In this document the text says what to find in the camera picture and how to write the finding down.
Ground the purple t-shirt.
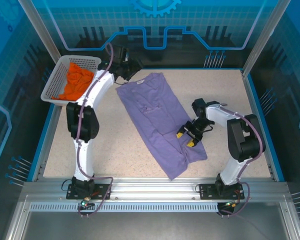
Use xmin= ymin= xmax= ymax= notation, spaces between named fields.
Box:
xmin=115 ymin=72 xmax=208 ymax=181

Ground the orange t-shirt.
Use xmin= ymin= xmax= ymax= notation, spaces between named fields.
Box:
xmin=51 ymin=62 xmax=95 ymax=101

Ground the white plastic basket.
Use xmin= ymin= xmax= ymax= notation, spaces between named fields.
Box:
xmin=40 ymin=55 xmax=103 ymax=107

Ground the small connector with green light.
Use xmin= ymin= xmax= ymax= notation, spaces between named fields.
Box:
xmin=223 ymin=199 xmax=241 ymax=210
xmin=77 ymin=197 xmax=95 ymax=210

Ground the steel front tray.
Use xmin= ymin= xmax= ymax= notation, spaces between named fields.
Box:
xmin=4 ymin=194 xmax=300 ymax=240

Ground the thin black right gripper cable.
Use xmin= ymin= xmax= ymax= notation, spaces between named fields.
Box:
xmin=202 ymin=119 xmax=216 ymax=132

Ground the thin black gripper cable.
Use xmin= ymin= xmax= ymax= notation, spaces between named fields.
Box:
xmin=113 ymin=76 xmax=131 ymax=85
xmin=202 ymin=119 xmax=216 ymax=132

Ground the thin black left gripper cable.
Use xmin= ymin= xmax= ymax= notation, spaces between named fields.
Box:
xmin=113 ymin=76 xmax=131 ymax=85

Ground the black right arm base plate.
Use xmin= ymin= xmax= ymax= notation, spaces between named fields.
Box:
xmin=198 ymin=183 xmax=246 ymax=201

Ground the aluminium mounting rail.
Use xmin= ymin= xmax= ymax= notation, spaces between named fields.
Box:
xmin=22 ymin=176 xmax=291 ymax=201

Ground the slotted grey cable duct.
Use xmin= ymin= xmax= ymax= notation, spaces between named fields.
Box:
xmin=29 ymin=202 xmax=220 ymax=213

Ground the aluminium frame post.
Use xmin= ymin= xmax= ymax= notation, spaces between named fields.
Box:
xmin=17 ymin=0 xmax=64 ymax=66
xmin=241 ymin=0 xmax=293 ymax=78

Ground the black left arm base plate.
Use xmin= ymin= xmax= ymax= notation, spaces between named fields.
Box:
xmin=66 ymin=183 xmax=112 ymax=201

